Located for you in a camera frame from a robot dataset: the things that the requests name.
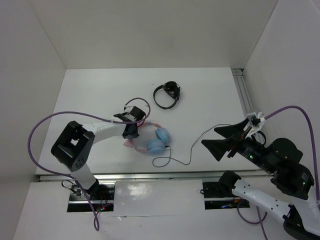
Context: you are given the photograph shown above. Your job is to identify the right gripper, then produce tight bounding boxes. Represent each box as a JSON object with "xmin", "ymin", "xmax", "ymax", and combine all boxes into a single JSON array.
[{"xmin": 198, "ymin": 115, "xmax": 275, "ymax": 172}]

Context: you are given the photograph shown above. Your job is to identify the thin black headphone cable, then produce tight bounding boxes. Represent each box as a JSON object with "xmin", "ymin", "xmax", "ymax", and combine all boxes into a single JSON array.
[{"xmin": 152, "ymin": 124, "xmax": 226, "ymax": 168}]

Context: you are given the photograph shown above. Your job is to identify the pink blue cat-ear headphones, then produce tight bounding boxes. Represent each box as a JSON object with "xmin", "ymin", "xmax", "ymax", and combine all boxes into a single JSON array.
[{"xmin": 123, "ymin": 121, "xmax": 171, "ymax": 155}]

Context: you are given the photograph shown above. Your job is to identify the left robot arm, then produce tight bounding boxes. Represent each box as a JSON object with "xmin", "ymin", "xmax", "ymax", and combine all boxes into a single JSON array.
[{"xmin": 51, "ymin": 106, "xmax": 146, "ymax": 200}]

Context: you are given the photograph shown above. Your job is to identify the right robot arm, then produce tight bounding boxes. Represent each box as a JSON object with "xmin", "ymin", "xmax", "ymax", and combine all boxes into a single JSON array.
[{"xmin": 201, "ymin": 119, "xmax": 320, "ymax": 240}]

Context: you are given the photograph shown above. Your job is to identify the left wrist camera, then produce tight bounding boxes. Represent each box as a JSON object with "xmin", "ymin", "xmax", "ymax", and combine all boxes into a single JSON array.
[{"xmin": 122, "ymin": 106, "xmax": 137, "ymax": 122}]

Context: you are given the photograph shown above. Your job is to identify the right side aluminium rail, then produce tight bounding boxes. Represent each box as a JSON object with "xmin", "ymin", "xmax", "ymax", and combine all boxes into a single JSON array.
[{"xmin": 231, "ymin": 68, "xmax": 255, "ymax": 117}]

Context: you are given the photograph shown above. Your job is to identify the aluminium rail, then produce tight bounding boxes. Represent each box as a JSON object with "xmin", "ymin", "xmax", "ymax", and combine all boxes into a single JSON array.
[
  {"xmin": 39, "ymin": 170, "xmax": 271, "ymax": 182},
  {"xmin": 231, "ymin": 68, "xmax": 255, "ymax": 117}
]

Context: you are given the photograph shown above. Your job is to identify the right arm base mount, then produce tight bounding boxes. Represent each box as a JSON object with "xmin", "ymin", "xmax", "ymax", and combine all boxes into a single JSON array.
[{"xmin": 200, "ymin": 182, "xmax": 250, "ymax": 210}]

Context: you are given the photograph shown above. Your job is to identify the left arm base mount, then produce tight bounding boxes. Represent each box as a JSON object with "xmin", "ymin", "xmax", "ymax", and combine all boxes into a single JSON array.
[{"xmin": 61, "ymin": 180, "xmax": 116, "ymax": 213}]

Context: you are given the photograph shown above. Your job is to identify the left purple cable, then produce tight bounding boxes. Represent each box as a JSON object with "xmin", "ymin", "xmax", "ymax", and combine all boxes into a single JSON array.
[{"xmin": 27, "ymin": 97, "xmax": 152, "ymax": 232}]

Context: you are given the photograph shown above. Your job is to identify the purple cable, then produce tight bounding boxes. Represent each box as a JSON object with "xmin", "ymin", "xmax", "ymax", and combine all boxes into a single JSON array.
[
  {"xmin": 27, "ymin": 97, "xmax": 152, "ymax": 232},
  {"xmin": 236, "ymin": 105, "xmax": 320, "ymax": 240}
]

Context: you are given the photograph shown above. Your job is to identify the front aluminium rail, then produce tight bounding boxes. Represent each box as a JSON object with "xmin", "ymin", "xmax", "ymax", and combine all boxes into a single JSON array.
[{"xmin": 39, "ymin": 170, "xmax": 271, "ymax": 182}]

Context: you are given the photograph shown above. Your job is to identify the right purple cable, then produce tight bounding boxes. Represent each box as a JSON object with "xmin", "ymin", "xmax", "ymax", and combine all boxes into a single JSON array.
[{"xmin": 236, "ymin": 105, "xmax": 320, "ymax": 240}]

